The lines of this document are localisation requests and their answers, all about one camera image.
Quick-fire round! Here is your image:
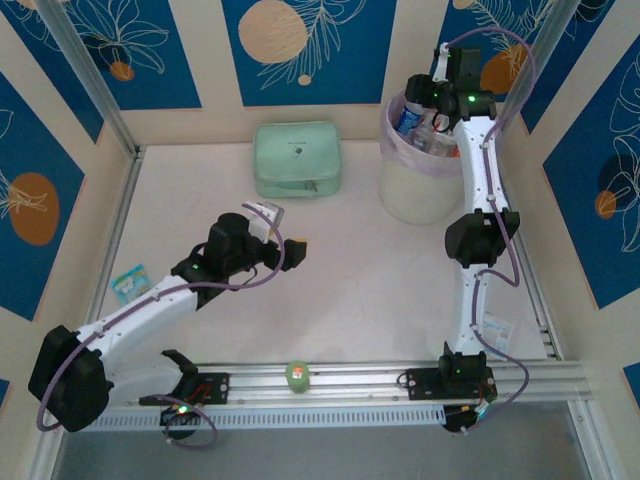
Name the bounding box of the green rounded device orange mark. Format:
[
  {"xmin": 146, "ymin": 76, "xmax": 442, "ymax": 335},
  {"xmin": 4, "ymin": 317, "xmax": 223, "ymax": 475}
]
[{"xmin": 284, "ymin": 359, "xmax": 311, "ymax": 395}]

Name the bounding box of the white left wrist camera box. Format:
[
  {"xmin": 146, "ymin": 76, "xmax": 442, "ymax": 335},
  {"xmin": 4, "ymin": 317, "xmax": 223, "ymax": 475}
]
[{"xmin": 243, "ymin": 201, "xmax": 285, "ymax": 239}]

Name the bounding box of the white blue tissue packet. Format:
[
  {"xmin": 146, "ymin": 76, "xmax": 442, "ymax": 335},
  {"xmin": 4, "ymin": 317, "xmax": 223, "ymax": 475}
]
[{"xmin": 480, "ymin": 312, "xmax": 516, "ymax": 360}]

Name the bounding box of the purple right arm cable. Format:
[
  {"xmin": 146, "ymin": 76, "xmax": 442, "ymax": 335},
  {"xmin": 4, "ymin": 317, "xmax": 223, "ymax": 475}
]
[{"xmin": 444, "ymin": 27, "xmax": 539, "ymax": 436}]

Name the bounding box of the white slotted cable duct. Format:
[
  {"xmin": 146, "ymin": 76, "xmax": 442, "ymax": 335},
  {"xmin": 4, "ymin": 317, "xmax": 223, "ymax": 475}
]
[{"xmin": 62, "ymin": 403, "xmax": 447, "ymax": 434}]

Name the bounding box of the aluminium side rail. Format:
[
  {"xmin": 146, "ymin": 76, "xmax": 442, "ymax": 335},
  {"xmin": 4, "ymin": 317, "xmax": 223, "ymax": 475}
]
[
  {"xmin": 507, "ymin": 232, "xmax": 566, "ymax": 360},
  {"xmin": 72, "ymin": 147, "xmax": 146, "ymax": 371}
]

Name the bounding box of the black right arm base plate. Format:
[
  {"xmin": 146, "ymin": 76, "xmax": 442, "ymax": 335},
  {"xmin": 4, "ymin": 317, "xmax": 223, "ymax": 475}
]
[{"xmin": 405, "ymin": 368, "xmax": 497, "ymax": 402}]

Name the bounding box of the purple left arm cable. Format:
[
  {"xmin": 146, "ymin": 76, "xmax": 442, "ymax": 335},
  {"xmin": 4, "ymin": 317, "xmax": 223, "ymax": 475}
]
[{"xmin": 37, "ymin": 202, "xmax": 287, "ymax": 451}]

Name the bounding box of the aluminium frame rail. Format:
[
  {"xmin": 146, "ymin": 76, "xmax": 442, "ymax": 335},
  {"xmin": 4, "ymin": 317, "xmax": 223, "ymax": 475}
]
[{"xmin": 42, "ymin": 360, "xmax": 586, "ymax": 414}]

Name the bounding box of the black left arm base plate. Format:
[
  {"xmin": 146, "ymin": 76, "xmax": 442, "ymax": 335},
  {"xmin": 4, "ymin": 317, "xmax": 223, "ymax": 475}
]
[{"xmin": 138, "ymin": 372, "xmax": 231, "ymax": 407}]

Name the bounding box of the mint green zip pouch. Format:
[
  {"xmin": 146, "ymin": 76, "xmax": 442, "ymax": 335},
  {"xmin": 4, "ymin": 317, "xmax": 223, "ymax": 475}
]
[{"xmin": 251, "ymin": 121, "xmax": 343, "ymax": 199}]

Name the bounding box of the blue label plastic bottle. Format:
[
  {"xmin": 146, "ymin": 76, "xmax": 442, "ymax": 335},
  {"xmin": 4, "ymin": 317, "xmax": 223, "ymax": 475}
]
[{"xmin": 397, "ymin": 101, "xmax": 427, "ymax": 137}]

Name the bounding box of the translucent plastic bin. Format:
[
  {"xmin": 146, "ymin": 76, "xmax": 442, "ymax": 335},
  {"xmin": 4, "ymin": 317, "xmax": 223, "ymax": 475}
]
[{"xmin": 378, "ymin": 85, "xmax": 469, "ymax": 227}]

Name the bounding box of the aluminium corner post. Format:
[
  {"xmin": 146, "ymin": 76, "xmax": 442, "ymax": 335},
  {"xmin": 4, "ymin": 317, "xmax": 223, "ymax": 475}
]
[
  {"xmin": 509, "ymin": 0, "xmax": 581, "ymax": 101},
  {"xmin": 37, "ymin": 0, "xmax": 144, "ymax": 157}
]

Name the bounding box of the blue snack packet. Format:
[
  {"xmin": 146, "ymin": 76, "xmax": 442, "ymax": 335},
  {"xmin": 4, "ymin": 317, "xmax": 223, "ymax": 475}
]
[{"xmin": 108, "ymin": 263, "xmax": 152, "ymax": 305}]

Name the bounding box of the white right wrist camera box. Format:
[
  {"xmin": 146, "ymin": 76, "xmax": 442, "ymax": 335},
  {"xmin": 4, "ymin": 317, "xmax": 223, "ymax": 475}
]
[{"xmin": 431, "ymin": 42, "xmax": 452, "ymax": 84}]

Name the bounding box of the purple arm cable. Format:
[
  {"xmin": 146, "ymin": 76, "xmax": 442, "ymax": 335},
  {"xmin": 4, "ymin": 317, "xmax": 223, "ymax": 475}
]
[
  {"xmin": 37, "ymin": 202, "xmax": 287, "ymax": 451},
  {"xmin": 444, "ymin": 27, "xmax": 539, "ymax": 436}
]

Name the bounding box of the black controller box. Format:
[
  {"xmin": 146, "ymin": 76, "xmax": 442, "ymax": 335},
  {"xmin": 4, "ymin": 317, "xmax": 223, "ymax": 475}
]
[
  {"xmin": 442, "ymin": 402, "xmax": 494, "ymax": 436},
  {"xmin": 159, "ymin": 403, "xmax": 200, "ymax": 442}
]

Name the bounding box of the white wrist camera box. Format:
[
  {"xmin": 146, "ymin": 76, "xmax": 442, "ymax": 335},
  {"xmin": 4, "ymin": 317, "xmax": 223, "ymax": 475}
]
[
  {"xmin": 243, "ymin": 201, "xmax": 285, "ymax": 239},
  {"xmin": 431, "ymin": 42, "xmax": 452, "ymax": 84}
]

